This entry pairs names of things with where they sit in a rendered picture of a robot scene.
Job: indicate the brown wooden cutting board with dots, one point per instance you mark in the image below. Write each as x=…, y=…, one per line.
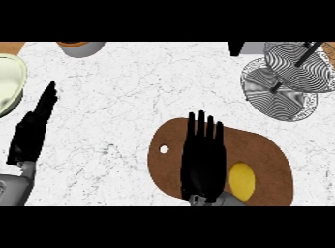
x=266, y=161

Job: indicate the grey pot with orange rim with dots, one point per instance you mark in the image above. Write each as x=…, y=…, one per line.
x=82, y=48

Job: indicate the yellow squash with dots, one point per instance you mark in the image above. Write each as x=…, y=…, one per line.
x=242, y=180

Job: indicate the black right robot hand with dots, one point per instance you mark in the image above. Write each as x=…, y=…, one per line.
x=203, y=161

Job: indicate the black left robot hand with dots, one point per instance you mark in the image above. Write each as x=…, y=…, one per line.
x=30, y=135

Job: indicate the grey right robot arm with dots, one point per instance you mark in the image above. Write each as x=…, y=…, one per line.
x=217, y=200

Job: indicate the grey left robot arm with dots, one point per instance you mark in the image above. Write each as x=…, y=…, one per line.
x=8, y=189

